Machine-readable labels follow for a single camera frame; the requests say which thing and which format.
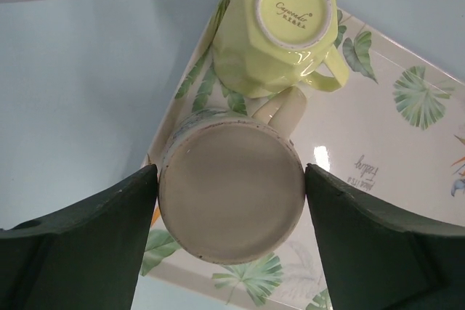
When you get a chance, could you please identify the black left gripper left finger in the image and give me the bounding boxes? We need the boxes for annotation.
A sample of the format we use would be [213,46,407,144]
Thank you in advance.
[1,165,158,309]

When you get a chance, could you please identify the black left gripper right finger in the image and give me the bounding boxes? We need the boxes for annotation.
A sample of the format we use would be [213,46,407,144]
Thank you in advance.
[305,164,464,309]

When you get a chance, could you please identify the beige mug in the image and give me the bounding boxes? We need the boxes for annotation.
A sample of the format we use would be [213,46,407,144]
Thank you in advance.
[158,86,307,265]

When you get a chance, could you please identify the pale yellow green mug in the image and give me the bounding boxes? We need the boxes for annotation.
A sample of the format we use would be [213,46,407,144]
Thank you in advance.
[212,0,349,98]

